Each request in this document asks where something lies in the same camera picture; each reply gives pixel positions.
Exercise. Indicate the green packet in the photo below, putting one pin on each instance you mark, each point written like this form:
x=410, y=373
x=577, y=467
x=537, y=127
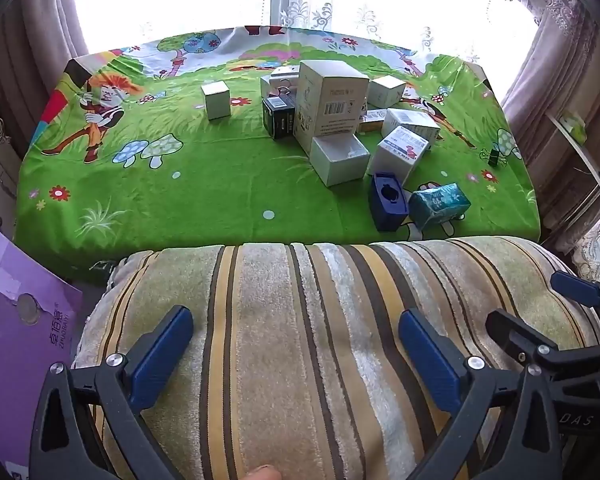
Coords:
x=573, y=126

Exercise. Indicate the glossy white box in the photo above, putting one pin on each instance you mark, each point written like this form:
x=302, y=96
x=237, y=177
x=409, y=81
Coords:
x=340, y=165

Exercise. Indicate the yellow box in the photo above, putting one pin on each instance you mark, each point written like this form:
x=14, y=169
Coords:
x=372, y=119

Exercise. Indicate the striped plush cushion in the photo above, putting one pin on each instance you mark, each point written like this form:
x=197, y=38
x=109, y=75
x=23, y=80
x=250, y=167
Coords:
x=290, y=335

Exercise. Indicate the white shelf rack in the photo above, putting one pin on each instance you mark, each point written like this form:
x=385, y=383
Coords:
x=587, y=160

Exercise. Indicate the blue plastic tray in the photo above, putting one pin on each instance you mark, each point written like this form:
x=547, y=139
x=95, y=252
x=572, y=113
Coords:
x=387, y=210

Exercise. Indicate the teal tissue packet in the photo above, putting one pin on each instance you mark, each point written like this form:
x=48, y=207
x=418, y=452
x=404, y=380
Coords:
x=437, y=206

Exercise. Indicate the green cartoon printed tablecloth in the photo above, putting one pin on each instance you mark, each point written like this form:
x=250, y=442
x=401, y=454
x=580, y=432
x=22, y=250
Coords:
x=205, y=185

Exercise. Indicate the white device box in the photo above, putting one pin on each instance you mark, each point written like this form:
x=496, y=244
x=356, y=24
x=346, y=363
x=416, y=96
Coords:
x=280, y=77

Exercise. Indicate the black box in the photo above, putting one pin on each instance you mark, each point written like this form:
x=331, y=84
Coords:
x=280, y=122

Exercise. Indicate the small plain white box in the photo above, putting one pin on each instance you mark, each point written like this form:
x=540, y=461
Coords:
x=216, y=102

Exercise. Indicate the person's left hand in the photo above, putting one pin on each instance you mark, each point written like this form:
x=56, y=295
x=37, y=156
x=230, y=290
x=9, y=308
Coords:
x=262, y=473

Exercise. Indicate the purple cardboard box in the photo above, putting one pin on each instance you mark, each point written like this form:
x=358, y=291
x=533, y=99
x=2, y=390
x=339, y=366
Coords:
x=15, y=360

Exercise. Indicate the pink drape curtain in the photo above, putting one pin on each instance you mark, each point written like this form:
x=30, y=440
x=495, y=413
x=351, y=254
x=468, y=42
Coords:
x=545, y=85
x=35, y=60

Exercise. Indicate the large white barcode box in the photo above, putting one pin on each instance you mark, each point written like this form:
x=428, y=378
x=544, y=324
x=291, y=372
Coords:
x=330, y=95

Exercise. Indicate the small white grey box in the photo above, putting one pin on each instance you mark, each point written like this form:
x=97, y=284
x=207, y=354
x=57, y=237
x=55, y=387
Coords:
x=387, y=91

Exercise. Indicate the white box with label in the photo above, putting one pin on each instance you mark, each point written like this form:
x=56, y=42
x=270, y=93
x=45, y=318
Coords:
x=410, y=122

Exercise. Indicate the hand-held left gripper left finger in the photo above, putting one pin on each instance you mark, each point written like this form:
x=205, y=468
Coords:
x=160, y=355

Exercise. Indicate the white box red blue print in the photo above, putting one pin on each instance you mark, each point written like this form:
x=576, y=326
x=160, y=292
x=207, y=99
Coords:
x=397, y=157

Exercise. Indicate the black binder clip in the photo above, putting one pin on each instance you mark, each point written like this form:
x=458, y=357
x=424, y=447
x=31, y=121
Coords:
x=493, y=157
x=283, y=92

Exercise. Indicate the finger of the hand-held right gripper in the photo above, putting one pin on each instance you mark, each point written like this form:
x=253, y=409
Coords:
x=510, y=331
x=575, y=288

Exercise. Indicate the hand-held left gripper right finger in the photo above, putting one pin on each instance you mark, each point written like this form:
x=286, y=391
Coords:
x=430, y=360

